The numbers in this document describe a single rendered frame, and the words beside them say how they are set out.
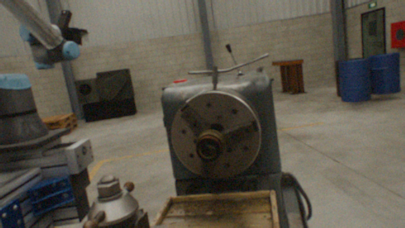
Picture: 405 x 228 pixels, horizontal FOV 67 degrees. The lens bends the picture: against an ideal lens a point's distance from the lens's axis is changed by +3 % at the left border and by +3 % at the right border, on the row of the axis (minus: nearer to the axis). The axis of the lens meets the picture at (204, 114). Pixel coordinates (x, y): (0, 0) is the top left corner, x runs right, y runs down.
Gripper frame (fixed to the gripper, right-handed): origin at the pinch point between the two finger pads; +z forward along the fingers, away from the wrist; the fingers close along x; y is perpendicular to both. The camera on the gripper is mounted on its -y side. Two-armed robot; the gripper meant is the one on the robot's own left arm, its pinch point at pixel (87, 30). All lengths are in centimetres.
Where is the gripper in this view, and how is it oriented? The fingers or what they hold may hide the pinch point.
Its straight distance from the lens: 173.9
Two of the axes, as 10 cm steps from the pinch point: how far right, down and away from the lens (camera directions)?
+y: 0.2, 9.8, 2.2
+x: 9.2, 0.7, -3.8
